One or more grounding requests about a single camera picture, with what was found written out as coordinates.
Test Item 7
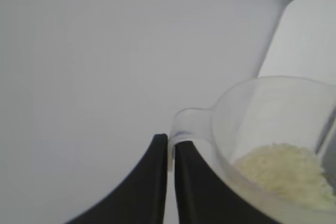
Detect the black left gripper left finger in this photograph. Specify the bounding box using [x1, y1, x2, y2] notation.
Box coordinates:
[65, 133, 169, 224]

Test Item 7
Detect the white uncooked rice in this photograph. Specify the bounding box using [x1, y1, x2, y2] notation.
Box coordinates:
[232, 143, 336, 210]

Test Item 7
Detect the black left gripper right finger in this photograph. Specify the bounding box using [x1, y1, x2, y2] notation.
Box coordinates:
[174, 141, 279, 224]

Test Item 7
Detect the clear plastic measuring cup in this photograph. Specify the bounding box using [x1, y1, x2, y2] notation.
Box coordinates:
[167, 76, 336, 224]

